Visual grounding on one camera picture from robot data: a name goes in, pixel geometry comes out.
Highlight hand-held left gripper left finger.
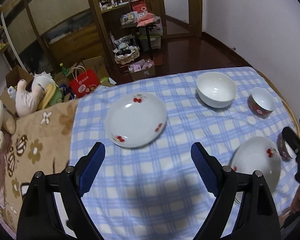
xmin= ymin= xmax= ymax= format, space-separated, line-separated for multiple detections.
xmin=16 ymin=142 xmax=107 ymax=240

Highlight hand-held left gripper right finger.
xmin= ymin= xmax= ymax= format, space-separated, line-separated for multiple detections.
xmin=191 ymin=142 xmax=282 ymax=240

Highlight small red bowl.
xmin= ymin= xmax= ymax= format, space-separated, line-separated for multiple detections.
xmin=247 ymin=87 xmax=275 ymax=116
xmin=277 ymin=132 xmax=298 ymax=162

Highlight white cherry print plate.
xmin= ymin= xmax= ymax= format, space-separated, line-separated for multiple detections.
xmin=229 ymin=136 xmax=282 ymax=193
xmin=104 ymin=92 xmax=168 ymax=148

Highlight large white bowl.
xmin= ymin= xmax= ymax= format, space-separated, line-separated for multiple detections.
xmin=196 ymin=72 xmax=237 ymax=108

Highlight brown floral blanket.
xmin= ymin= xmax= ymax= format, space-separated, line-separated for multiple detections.
xmin=0 ymin=97 xmax=80 ymax=233

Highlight blue checked cloth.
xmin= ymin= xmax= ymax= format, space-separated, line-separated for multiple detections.
xmin=51 ymin=66 xmax=300 ymax=240

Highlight yellow and green plush cushion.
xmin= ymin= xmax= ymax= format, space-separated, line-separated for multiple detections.
xmin=37 ymin=84 xmax=64 ymax=109

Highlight red paper bag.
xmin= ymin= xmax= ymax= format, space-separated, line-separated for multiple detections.
xmin=69 ymin=66 xmax=100 ymax=98

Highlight pink and white plush toy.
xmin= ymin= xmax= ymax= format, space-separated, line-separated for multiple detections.
xmin=15 ymin=79 xmax=44 ymax=117

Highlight white-haired plush doll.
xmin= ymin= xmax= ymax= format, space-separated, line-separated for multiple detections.
xmin=31 ymin=72 xmax=56 ymax=93

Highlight open cardboard box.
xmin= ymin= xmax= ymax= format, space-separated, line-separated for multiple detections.
xmin=66 ymin=56 xmax=109 ymax=80
xmin=0 ymin=65 xmax=34 ymax=115

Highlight low box with pink things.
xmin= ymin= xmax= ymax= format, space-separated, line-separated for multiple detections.
xmin=128 ymin=59 xmax=156 ymax=81

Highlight wicker basket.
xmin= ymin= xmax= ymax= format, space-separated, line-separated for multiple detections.
xmin=114 ymin=46 xmax=140 ymax=65

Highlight zebra striped cloth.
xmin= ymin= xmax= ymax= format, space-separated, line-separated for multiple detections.
xmin=114 ymin=36 xmax=137 ymax=52

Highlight white plastic storage box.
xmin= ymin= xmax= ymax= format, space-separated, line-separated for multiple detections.
xmin=137 ymin=21 xmax=163 ymax=52

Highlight small folding table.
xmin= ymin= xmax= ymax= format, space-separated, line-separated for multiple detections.
xmin=119 ymin=21 xmax=163 ymax=53

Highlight wooden wardrobe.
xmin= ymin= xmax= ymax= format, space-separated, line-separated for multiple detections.
xmin=0 ymin=0 xmax=130 ymax=80

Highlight pink packets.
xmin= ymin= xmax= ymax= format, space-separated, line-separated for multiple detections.
xmin=136 ymin=12 xmax=157 ymax=27

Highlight wooden door with glass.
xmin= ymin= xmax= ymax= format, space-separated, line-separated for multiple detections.
xmin=140 ymin=0 xmax=203 ymax=37

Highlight red box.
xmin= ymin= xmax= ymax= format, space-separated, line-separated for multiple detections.
xmin=130 ymin=0 xmax=149 ymax=14

